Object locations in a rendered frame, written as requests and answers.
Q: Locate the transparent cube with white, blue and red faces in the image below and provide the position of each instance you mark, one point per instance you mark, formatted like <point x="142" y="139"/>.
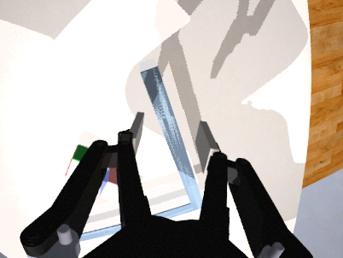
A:
<point x="109" y="189"/>

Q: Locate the multicoloured cube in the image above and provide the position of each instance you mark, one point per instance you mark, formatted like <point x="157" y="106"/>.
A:
<point x="77" y="156"/>

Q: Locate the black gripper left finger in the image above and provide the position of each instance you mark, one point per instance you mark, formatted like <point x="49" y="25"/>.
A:
<point x="56" y="232"/>

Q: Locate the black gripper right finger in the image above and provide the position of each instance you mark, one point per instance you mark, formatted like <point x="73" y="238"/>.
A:
<point x="266" y="231"/>

